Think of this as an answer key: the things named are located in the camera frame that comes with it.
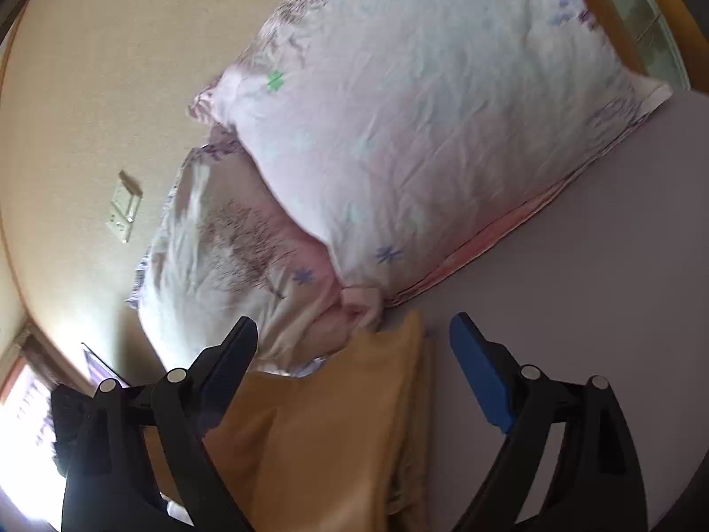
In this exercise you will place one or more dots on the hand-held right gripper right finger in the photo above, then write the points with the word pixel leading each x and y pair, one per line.
pixel 482 371

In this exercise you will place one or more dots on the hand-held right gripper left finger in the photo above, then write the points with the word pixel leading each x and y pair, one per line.
pixel 230 363

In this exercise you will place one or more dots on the white pillow with tree print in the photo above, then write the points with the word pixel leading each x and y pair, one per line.
pixel 232 266

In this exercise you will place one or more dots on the folded yellow blanket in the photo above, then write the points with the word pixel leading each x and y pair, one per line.
pixel 332 443

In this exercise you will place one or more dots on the lavender bed sheet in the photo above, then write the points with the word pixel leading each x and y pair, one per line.
pixel 581 266

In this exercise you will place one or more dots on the window with curtain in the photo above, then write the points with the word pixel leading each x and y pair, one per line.
pixel 25 426

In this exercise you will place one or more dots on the large white floral pillow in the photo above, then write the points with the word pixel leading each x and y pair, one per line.
pixel 421 122

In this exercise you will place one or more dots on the white wall switch plate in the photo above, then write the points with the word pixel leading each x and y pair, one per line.
pixel 124 210

